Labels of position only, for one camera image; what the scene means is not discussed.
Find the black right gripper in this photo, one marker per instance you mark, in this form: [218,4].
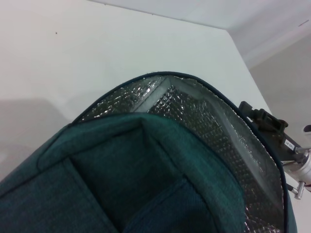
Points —
[279,145]

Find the dark teal insulated lunch bag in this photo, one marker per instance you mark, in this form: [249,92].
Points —
[97,170]

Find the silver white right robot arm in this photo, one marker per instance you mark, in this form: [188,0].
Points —
[301,172]

